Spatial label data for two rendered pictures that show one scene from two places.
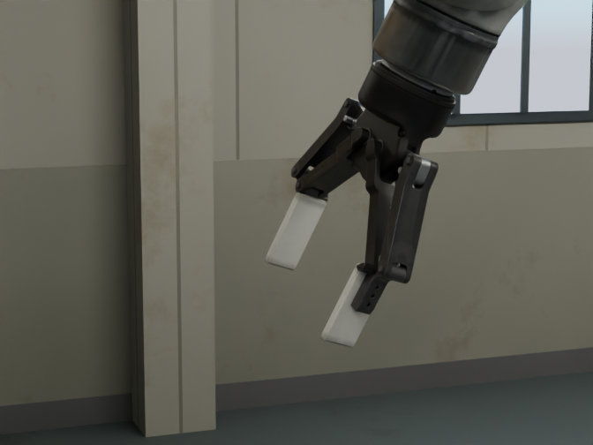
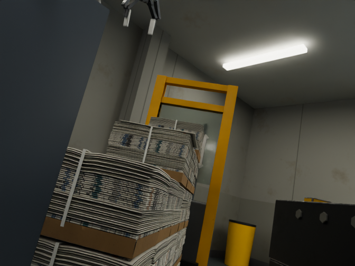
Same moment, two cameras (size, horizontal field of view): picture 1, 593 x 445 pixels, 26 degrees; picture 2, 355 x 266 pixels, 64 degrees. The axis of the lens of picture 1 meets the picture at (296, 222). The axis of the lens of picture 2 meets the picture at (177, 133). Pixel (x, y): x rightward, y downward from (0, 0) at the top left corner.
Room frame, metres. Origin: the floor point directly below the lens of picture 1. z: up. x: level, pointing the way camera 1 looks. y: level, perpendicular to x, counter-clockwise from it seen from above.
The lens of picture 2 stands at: (0.90, -1.17, 0.75)
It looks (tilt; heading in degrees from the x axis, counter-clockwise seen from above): 14 degrees up; 68
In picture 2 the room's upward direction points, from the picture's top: 12 degrees clockwise
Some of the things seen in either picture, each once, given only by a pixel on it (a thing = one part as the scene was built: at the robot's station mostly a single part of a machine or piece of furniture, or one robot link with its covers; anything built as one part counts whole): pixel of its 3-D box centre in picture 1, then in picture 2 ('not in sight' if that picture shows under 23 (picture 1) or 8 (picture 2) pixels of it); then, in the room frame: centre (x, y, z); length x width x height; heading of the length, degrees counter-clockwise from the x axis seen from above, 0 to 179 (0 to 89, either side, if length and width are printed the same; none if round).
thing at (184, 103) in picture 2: not in sight; (192, 105); (1.88, 1.08, 1.62); 0.75 x 0.06 x 0.06; 148
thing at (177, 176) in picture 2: not in sight; (147, 173); (1.34, 0.20, 0.86); 0.38 x 0.29 x 0.04; 149
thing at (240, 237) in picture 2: not in sight; (239, 244); (3.93, 2.77, 0.34); 0.44 x 0.43 x 0.68; 110
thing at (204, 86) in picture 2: not in sight; (196, 85); (1.88, 1.08, 1.82); 0.75 x 0.06 x 0.06; 148
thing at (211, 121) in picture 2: not in sight; (184, 142); (1.89, 1.09, 1.28); 0.57 x 0.01 x 0.65; 148
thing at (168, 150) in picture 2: not in sight; (151, 156); (1.34, 0.20, 0.95); 0.38 x 0.29 x 0.23; 149
